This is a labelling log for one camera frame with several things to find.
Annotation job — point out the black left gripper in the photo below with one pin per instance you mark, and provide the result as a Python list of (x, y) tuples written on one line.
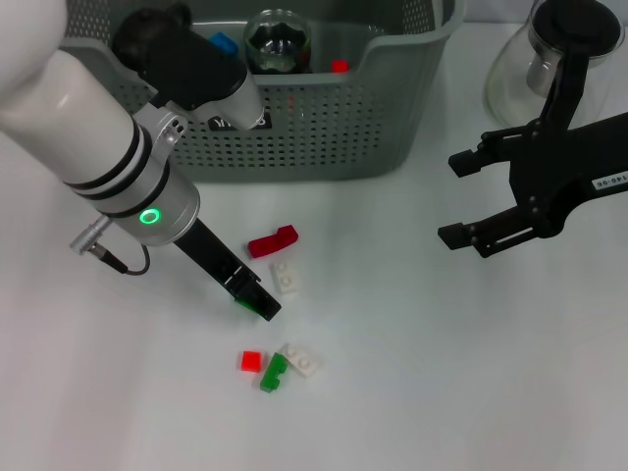
[(211, 250)]

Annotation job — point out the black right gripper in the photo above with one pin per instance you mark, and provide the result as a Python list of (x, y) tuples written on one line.
[(564, 167)]

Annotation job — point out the red single-stud brick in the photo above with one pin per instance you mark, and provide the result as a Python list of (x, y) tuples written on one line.
[(251, 361)]

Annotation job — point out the large orange-red brick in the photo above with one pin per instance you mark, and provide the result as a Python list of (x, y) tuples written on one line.
[(340, 66)]

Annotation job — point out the glass teacup with black base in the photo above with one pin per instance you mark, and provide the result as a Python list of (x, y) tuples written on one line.
[(277, 44)]

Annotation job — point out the blue four-stud brick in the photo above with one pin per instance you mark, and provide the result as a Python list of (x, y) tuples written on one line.
[(225, 41)]

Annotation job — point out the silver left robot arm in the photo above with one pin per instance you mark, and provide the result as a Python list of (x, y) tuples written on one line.
[(73, 108)]

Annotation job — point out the grey perforated storage bin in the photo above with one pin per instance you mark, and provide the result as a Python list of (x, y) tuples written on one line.
[(319, 142)]

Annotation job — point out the white two-stud brick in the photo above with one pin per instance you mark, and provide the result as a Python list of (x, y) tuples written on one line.
[(304, 362), (284, 277)]

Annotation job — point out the dark red curved brick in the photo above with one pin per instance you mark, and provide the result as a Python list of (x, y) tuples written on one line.
[(267, 245)]

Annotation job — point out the green notched brick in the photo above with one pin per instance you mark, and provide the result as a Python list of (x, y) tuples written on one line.
[(271, 378)]

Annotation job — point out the dark clay teapot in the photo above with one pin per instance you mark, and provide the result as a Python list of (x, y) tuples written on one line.
[(135, 34)]

